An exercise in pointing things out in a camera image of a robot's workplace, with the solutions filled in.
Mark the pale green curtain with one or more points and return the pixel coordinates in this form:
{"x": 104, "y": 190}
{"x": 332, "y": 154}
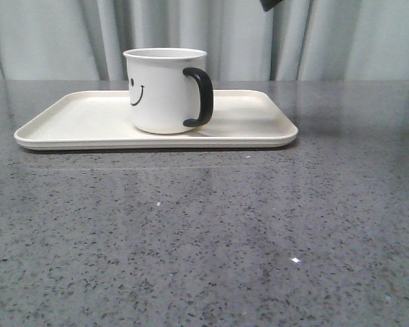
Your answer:
{"x": 296, "y": 40}

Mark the white smiley mug black handle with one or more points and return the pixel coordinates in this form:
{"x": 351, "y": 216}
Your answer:
{"x": 170, "y": 91}

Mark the cream rectangular plastic tray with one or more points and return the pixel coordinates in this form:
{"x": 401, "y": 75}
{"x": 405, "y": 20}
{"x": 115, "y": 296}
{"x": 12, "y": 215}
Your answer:
{"x": 96, "y": 120}

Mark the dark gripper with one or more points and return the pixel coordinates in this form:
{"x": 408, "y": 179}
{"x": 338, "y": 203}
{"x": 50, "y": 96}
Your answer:
{"x": 268, "y": 5}

